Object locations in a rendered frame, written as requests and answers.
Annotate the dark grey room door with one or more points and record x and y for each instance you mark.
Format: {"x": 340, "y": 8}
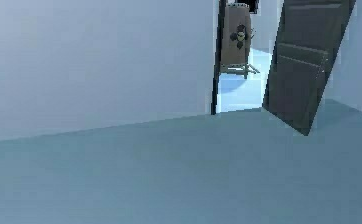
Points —
{"x": 302, "y": 76}

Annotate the black door frame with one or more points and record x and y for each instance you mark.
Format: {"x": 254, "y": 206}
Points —
{"x": 218, "y": 56}

